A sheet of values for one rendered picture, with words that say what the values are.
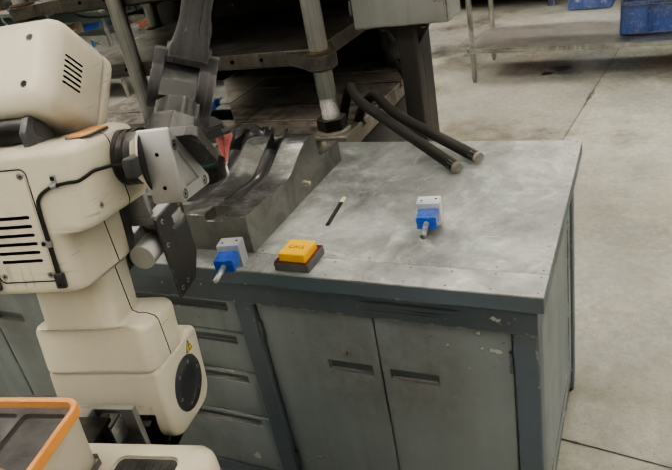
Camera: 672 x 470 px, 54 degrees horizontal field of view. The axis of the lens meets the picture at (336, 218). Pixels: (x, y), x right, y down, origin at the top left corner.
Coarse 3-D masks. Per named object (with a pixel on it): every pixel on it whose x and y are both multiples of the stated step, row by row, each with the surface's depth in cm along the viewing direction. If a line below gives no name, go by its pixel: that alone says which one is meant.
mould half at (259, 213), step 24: (264, 144) 168; (288, 144) 165; (312, 144) 168; (336, 144) 181; (240, 168) 165; (288, 168) 159; (312, 168) 168; (216, 192) 156; (264, 192) 152; (288, 192) 157; (192, 216) 147; (240, 216) 141; (264, 216) 148; (216, 240) 147; (264, 240) 148
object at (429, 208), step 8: (424, 200) 141; (432, 200) 140; (440, 200) 141; (424, 208) 140; (432, 208) 140; (440, 208) 140; (416, 216) 138; (424, 216) 137; (432, 216) 137; (440, 216) 140; (424, 224) 136; (432, 224) 137; (440, 224) 141; (424, 232) 133
